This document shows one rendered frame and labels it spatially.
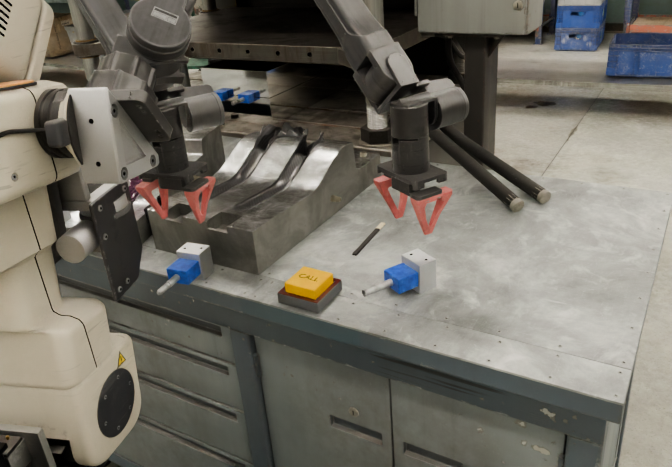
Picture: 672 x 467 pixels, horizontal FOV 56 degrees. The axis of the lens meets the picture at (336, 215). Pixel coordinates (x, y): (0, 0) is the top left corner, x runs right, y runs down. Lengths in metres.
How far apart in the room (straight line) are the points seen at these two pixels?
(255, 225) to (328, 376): 0.31
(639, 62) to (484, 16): 3.04
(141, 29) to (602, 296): 0.79
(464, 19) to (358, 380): 1.01
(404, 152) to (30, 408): 0.66
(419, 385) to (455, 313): 0.14
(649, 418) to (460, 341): 1.22
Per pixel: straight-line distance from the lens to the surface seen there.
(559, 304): 1.07
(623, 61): 4.71
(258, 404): 1.35
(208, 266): 1.18
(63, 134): 0.77
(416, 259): 1.06
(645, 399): 2.18
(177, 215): 1.29
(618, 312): 1.07
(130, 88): 0.80
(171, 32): 0.85
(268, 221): 1.15
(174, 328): 1.41
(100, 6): 1.17
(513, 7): 1.71
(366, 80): 0.98
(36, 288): 0.95
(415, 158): 0.96
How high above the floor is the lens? 1.38
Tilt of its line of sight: 25 degrees down
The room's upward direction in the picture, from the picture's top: 5 degrees counter-clockwise
